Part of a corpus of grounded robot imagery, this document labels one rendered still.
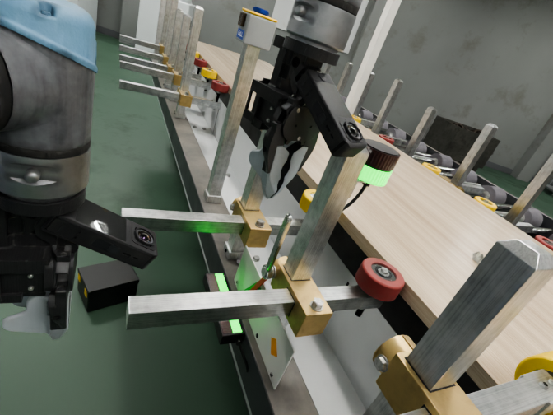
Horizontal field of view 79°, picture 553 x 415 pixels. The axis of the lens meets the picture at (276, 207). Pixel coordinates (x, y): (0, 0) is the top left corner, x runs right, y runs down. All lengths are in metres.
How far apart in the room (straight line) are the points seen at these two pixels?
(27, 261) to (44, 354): 1.14
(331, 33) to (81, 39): 0.25
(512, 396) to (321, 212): 0.30
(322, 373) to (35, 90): 0.71
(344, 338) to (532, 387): 0.41
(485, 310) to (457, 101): 7.75
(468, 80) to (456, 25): 1.05
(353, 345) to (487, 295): 0.50
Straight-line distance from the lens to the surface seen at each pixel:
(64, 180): 0.34
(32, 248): 0.40
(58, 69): 0.30
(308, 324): 0.54
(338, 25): 0.43
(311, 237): 0.52
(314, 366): 0.81
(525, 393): 0.50
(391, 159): 0.50
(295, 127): 0.44
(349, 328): 0.80
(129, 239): 0.39
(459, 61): 7.89
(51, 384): 1.45
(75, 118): 0.32
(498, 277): 0.33
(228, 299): 0.51
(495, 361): 0.63
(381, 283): 0.60
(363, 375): 0.80
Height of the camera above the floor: 1.22
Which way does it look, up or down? 27 degrees down
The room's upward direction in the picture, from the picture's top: 20 degrees clockwise
